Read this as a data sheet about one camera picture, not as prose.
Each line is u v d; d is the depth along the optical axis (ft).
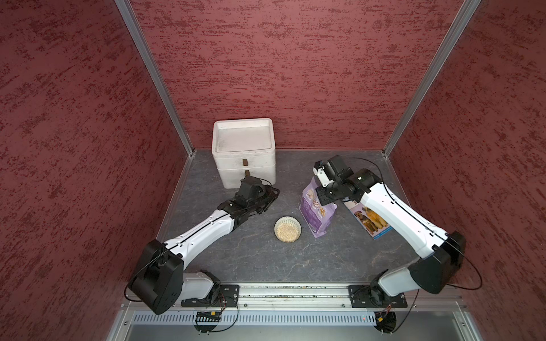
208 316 2.38
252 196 2.08
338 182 1.90
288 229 2.80
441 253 1.34
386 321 2.29
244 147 2.95
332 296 2.49
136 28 2.45
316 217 2.68
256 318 2.54
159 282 1.35
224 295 2.40
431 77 2.93
